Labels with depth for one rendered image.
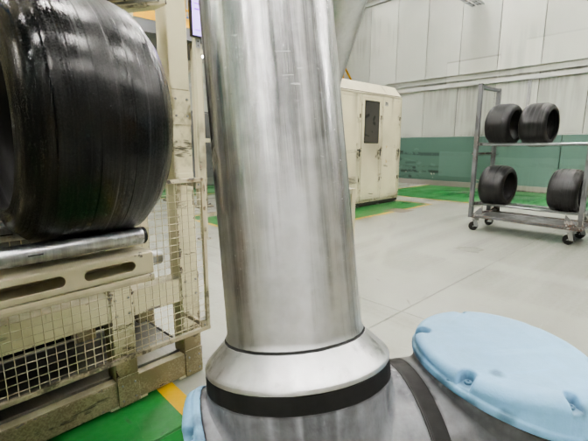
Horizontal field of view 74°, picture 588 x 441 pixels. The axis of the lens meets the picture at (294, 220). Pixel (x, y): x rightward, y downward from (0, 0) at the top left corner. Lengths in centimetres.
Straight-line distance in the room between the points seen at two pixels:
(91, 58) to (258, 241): 70
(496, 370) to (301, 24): 29
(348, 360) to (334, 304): 4
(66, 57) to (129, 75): 12
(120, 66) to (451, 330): 79
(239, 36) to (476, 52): 1207
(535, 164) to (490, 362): 1115
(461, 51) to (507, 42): 115
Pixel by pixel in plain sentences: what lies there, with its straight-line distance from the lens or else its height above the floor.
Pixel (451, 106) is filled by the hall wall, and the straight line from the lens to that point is 1238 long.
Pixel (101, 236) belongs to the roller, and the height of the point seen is 92.
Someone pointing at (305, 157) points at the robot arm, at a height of 112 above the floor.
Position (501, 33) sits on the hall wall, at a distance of 1220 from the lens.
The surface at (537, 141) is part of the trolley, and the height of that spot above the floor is 119.
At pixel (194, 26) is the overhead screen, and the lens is 495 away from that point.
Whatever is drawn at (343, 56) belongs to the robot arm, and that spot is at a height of 127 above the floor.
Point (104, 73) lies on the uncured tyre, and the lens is 92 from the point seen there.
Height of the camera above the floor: 113
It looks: 11 degrees down
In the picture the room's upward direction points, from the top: straight up
